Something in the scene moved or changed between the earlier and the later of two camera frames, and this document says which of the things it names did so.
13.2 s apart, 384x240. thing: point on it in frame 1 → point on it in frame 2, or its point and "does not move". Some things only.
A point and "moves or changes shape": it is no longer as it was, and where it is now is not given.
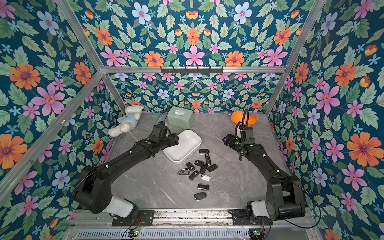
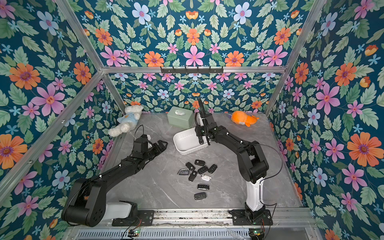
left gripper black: (174, 139) → (162, 148)
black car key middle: (198, 162) does not move
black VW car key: (193, 175) does not move
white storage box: (189, 143) moves or changes shape
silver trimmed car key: (184, 171) does not move
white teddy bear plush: (128, 121) does not move
